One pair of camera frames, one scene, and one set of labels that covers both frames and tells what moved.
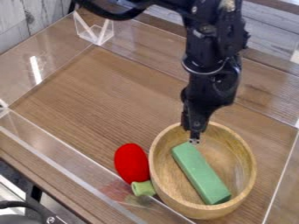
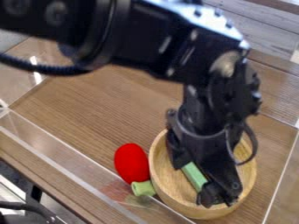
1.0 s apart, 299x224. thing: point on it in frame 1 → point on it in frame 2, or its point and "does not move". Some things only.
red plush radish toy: (132, 166) does not move
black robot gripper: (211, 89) → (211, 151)
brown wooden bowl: (230, 157) does not move
